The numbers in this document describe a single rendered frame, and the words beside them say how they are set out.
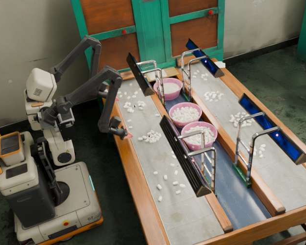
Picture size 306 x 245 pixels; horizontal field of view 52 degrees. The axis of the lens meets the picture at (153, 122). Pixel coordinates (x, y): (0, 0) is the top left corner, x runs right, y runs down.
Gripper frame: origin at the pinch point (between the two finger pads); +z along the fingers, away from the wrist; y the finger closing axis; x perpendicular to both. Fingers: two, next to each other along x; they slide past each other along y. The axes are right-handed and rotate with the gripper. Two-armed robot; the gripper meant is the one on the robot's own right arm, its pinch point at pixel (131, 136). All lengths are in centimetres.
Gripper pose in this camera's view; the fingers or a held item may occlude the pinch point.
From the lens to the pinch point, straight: 230.7
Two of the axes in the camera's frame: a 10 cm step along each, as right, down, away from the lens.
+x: -5.3, 7.6, 3.7
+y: -2.9, -5.7, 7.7
